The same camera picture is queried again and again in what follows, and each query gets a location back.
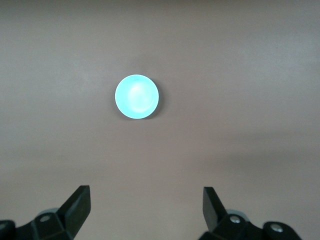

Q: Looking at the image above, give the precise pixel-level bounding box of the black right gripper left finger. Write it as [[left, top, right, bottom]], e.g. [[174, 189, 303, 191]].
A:
[[0, 185, 91, 240]]

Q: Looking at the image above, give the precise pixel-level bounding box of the brown table cover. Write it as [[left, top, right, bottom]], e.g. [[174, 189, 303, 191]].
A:
[[0, 0, 320, 240]]

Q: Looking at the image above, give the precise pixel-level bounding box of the light blue bowl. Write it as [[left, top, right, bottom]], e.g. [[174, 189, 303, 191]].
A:
[[114, 74, 160, 120]]

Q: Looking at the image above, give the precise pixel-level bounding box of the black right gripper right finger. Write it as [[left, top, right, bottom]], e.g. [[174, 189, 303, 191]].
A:
[[201, 186, 305, 240]]

